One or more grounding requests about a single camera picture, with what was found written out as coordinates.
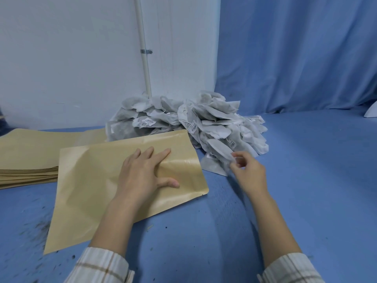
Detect white wall pipe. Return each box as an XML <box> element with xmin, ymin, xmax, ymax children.
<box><xmin>134</xmin><ymin>0</ymin><xmax>153</xmax><ymax>98</ymax></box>

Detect stack of kraft pouches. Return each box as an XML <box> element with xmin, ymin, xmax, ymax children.
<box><xmin>0</xmin><ymin>128</ymin><xmax>107</xmax><ymax>191</ymax></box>

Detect blue curtain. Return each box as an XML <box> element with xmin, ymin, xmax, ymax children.
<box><xmin>214</xmin><ymin>0</ymin><xmax>377</xmax><ymax>116</ymax></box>

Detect person's right forearm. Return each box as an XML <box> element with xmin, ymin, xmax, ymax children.
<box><xmin>247</xmin><ymin>190</ymin><xmax>326</xmax><ymax>283</ymax></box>

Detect person's right hand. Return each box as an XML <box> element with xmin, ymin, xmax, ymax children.
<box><xmin>229</xmin><ymin>151</ymin><xmax>269</xmax><ymax>198</ymax></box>

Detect kraft pouch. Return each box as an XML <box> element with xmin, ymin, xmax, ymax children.
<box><xmin>43</xmin><ymin>129</ymin><xmax>210</xmax><ymax>255</ymax></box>

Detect blue table cover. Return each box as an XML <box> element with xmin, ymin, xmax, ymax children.
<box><xmin>0</xmin><ymin>107</ymin><xmax>377</xmax><ymax>283</ymax></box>

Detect pile of white tea bags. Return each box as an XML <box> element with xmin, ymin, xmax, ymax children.
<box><xmin>105</xmin><ymin>90</ymin><xmax>269</xmax><ymax>176</ymax></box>

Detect person's left hand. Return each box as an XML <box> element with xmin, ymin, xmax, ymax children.
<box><xmin>115</xmin><ymin>146</ymin><xmax>180</xmax><ymax>204</ymax></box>

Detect person's left forearm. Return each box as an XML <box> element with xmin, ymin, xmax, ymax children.
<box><xmin>63</xmin><ymin>193</ymin><xmax>142</xmax><ymax>283</ymax></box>

